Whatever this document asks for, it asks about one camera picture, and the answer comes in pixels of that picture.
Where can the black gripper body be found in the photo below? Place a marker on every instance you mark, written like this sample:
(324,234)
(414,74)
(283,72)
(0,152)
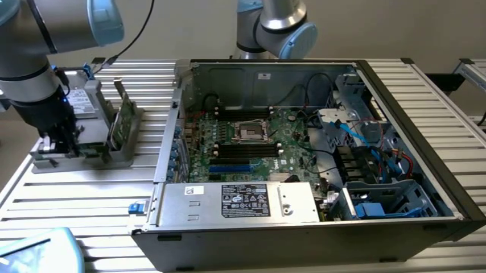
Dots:
(45,113)

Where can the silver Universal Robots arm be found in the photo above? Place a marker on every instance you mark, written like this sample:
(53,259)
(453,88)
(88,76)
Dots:
(56,28)

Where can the green RAM stick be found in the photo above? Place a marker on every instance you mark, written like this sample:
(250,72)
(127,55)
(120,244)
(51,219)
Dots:
(95,150)

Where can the black RAM slot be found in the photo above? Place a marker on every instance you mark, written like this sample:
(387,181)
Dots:
(248,144)
(243,108)
(243,115)
(248,148)
(248,155)
(243,111)
(248,152)

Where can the silver hard disk drive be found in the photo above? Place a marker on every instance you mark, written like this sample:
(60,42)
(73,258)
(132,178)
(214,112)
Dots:
(85,99)

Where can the grey parts rack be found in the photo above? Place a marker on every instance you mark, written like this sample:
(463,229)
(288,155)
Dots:
(121,159)

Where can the green graphics card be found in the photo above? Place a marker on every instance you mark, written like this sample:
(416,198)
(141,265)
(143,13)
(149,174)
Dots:
(123,125)

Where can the blue case latch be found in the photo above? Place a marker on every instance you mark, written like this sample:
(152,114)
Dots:
(136,207)

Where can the light blue grey object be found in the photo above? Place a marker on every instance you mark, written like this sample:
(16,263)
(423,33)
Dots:
(37,253)

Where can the short black expansion slot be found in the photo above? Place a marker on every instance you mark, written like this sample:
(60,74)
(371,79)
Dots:
(214,176)

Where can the long black expansion slot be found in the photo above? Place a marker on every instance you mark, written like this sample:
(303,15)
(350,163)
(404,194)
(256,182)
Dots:
(230,161)

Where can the silver power supply unit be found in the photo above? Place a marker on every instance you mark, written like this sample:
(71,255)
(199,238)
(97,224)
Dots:
(208,204)

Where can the blue expansion slot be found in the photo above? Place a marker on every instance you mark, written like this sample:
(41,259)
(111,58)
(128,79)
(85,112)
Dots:
(231,169)

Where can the metal CPU socket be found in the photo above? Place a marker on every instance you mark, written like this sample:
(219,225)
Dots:
(251,130)

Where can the white sticker on case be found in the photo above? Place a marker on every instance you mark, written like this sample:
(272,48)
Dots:
(264,76)

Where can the silver chipset heat sink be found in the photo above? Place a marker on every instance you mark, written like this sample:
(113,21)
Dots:
(279,178)

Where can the green Dell motherboard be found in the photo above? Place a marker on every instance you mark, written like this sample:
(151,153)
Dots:
(288,153)

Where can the open black PC case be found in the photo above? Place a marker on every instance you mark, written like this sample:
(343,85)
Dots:
(288,244)

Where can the grey metal disk bay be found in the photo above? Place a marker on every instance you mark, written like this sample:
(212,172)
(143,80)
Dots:
(348,113)

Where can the grey drive cage blue rails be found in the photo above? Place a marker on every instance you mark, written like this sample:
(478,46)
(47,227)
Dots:
(394,199)

